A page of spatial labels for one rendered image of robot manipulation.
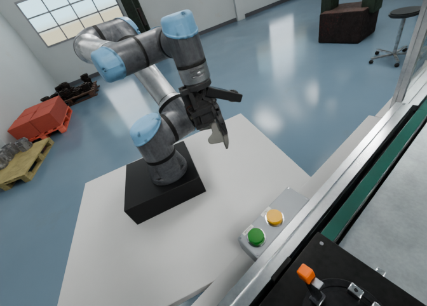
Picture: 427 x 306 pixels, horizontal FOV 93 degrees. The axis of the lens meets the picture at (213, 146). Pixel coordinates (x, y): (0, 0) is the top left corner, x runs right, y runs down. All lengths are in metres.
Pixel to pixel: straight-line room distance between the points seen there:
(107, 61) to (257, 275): 0.58
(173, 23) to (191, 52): 0.06
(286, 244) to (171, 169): 0.44
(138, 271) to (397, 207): 0.74
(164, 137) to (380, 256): 0.64
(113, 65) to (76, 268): 0.68
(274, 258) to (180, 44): 0.52
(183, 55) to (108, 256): 0.69
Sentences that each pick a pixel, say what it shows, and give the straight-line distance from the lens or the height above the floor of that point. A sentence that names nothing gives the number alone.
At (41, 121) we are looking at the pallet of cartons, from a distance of 4.94.
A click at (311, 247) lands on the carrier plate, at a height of 0.97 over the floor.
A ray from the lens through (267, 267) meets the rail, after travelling 0.53.
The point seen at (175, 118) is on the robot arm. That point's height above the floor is 1.14.
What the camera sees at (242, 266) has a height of 0.86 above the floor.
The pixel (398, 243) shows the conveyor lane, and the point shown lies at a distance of 0.65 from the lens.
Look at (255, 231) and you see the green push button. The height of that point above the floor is 0.97.
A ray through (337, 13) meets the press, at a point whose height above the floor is 0.47.
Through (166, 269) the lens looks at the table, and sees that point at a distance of 0.72.
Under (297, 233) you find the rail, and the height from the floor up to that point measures 0.96.
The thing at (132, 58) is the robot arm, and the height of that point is 1.38.
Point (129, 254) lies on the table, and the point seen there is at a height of 0.86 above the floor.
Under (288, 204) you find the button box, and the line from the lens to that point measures 0.60.
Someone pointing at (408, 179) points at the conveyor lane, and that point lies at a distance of 0.77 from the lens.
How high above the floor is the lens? 1.47
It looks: 38 degrees down
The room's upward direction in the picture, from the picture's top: 20 degrees counter-clockwise
